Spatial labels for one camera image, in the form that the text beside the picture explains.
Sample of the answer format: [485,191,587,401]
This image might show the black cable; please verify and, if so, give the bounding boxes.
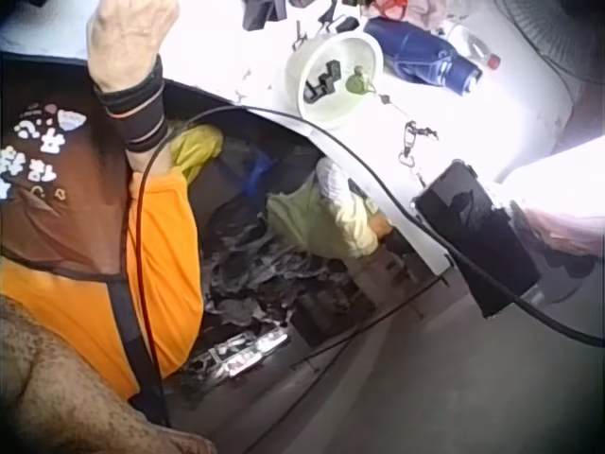
[126,104,605,429]

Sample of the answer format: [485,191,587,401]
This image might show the white plastic bowl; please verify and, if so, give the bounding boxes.
[285,30,385,131]

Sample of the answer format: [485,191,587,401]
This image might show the pale green and white bag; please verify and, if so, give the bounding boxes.
[266,157,394,260]

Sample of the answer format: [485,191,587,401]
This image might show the person's right hand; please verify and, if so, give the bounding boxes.
[87,0,182,91]

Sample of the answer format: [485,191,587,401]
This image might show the blue bag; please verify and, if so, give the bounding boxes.
[243,149,281,201]

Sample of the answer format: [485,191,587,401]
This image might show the black clip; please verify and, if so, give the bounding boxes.
[242,0,287,30]

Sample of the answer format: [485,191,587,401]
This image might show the black rectangular case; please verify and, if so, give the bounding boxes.
[413,159,543,319]

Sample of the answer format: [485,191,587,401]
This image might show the heap of black plastic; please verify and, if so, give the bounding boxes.
[201,225,377,344]

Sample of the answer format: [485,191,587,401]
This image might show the tray of small parts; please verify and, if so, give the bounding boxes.
[187,329,290,380]

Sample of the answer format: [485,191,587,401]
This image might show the pink cloth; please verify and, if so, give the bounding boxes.
[405,0,456,30]

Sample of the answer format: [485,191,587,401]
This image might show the pale plastic bag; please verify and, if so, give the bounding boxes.
[509,139,605,259]

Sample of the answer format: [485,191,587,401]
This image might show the grey round base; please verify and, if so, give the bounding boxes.
[518,253,597,306]

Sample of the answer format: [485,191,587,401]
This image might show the black plastic bracket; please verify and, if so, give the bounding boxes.
[302,58,342,106]

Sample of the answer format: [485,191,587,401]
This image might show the metal snap hook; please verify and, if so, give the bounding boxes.
[398,119,440,167]

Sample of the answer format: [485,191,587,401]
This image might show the black small parts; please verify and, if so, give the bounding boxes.
[290,12,362,52]

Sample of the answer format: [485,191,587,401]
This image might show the wire grille fan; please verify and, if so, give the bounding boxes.
[494,0,605,89]

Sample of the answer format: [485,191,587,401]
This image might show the green keychain pendant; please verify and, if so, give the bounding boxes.
[346,64,375,96]

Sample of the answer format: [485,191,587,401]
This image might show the blue pouch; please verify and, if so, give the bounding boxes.
[362,16,484,97]

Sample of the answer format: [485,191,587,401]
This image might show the yellow-green bag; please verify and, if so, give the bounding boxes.
[168,124,225,186]

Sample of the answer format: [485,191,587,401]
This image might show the black striped wrist support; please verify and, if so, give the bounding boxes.
[93,53,168,153]

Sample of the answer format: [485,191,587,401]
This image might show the thin black rod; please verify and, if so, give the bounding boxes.
[289,275,449,371]

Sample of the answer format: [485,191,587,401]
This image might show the clear bottle with red cap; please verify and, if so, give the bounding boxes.
[438,21,502,72]

